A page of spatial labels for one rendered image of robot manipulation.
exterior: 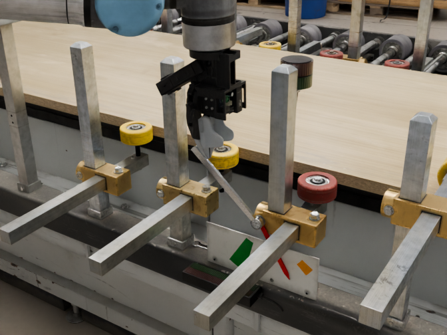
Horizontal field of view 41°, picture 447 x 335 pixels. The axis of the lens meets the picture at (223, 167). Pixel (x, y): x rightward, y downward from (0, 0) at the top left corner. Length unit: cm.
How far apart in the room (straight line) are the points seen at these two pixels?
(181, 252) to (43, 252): 99
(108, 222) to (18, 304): 103
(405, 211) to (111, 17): 57
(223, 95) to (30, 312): 157
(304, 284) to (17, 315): 142
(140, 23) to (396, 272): 49
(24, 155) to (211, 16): 81
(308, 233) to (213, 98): 32
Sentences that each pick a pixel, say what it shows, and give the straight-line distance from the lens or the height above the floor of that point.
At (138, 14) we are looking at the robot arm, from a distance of 84.
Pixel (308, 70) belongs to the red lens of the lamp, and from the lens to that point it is 109.
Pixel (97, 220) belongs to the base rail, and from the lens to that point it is 151.
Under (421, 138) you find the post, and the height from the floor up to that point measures 108.
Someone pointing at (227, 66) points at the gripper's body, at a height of 117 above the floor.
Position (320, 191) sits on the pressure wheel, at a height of 90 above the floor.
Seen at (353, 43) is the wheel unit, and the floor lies 92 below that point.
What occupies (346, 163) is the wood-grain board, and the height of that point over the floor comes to 90.
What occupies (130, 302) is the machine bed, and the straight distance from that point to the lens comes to 205.
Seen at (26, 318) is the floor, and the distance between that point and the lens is 238.
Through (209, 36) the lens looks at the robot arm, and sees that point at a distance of 99.
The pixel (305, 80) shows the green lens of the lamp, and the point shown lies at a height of 113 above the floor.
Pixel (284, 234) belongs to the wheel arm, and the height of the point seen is 86.
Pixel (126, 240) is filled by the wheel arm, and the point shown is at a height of 85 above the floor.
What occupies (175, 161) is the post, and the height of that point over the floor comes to 92.
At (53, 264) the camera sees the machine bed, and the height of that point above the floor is 21.
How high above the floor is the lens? 146
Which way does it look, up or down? 26 degrees down
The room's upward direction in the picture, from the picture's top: 1 degrees counter-clockwise
